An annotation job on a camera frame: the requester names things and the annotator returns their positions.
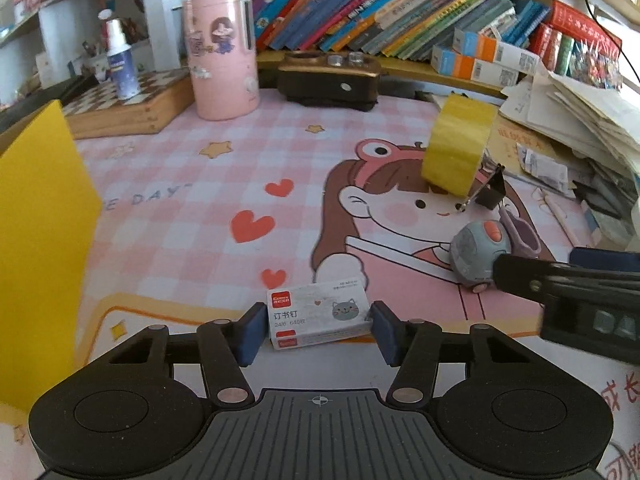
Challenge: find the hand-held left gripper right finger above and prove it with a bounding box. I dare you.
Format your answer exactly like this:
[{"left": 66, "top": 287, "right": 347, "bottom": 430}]
[{"left": 369, "top": 301, "right": 533, "bottom": 406}]

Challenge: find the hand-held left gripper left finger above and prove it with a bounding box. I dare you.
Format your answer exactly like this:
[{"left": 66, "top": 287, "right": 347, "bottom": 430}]
[{"left": 107, "top": 301, "right": 269, "bottom": 406}]

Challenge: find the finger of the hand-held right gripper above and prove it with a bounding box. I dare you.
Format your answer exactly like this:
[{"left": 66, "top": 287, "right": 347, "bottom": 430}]
[
  {"left": 492, "top": 254, "right": 558, "bottom": 307},
  {"left": 569, "top": 246, "right": 640, "bottom": 274}
]

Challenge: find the grey toy car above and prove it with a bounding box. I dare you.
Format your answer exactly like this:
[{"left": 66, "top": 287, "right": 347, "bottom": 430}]
[{"left": 449, "top": 220, "right": 513, "bottom": 292}]

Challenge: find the white staple box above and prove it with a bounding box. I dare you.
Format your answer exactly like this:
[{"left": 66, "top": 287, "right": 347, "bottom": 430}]
[{"left": 266, "top": 277, "right": 373, "bottom": 351}]

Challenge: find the black binder clip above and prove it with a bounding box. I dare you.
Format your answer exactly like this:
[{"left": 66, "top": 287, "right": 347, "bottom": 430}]
[{"left": 457, "top": 157, "right": 507, "bottom": 213}]

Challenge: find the yellow tape roll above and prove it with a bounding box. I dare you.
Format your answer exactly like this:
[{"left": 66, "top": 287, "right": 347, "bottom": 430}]
[{"left": 421, "top": 92, "right": 500, "bottom": 196}]

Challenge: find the cardboard box with yellow edges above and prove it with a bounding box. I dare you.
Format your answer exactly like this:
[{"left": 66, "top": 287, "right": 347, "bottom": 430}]
[{"left": 0, "top": 100, "right": 103, "bottom": 413}]

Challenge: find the purple small cup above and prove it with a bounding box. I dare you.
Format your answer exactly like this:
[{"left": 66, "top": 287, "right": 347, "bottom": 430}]
[{"left": 497, "top": 210, "right": 542, "bottom": 259}]

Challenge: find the white pen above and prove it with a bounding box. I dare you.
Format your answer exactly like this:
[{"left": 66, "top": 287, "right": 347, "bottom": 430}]
[{"left": 532, "top": 187, "right": 588, "bottom": 250}]

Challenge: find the pile of papers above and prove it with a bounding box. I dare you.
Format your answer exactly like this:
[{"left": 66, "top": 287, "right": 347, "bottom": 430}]
[{"left": 497, "top": 67, "right": 640, "bottom": 251}]

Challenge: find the pink cartoon desk mat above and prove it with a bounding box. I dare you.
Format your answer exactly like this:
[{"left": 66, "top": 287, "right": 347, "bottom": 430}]
[{"left": 0, "top": 85, "right": 640, "bottom": 480}]

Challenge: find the blue orange white box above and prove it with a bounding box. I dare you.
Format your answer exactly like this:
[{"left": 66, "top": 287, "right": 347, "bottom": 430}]
[
  {"left": 431, "top": 45, "right": 521, "bottom": 86},
  {"left": 452, "top": 27, "right": 542, "bottom": 75}
]

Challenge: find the wooden chessboard box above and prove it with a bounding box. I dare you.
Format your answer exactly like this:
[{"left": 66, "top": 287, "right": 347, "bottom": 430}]
[{"left": 60, "top": 67, "right": 196, "bottom": 140}]

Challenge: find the brown black retro device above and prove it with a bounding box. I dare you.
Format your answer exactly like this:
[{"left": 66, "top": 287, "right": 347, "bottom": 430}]
[{"left": 277, "top": 50, "right": 383, "bottom": 112}]

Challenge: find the pink cylindrical container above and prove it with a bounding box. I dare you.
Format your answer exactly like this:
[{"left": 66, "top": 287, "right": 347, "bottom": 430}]
[{"left": 181, "top": 0, "right": 261, "bottom": 122}]

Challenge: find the small white spray bottle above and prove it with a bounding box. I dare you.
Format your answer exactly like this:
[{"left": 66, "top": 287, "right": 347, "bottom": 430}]
[{"left": 102, "top": 9, "right": 141, "bottom": 101}]

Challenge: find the long row of leaning books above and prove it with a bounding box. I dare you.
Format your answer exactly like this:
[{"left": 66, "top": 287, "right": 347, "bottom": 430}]
[{"left": 170, "top": 0, "right": 623, "bottom": 81}]

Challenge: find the white cubby shelf unit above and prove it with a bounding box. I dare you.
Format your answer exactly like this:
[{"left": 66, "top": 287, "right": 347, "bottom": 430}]
[{"left": 0, "top": 0, "right": 151, "bottom": 91}]

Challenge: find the black cable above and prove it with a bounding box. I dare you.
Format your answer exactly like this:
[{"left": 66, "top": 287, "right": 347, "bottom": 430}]
[{"left": 574, "top": 0, "right": 640, "bottom": 83}]

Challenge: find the wooden bookshelf with white post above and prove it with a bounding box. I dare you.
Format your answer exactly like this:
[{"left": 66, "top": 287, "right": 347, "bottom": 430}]
[{"left": 137, "top": 0, "right": 640, "bottom": 96}]

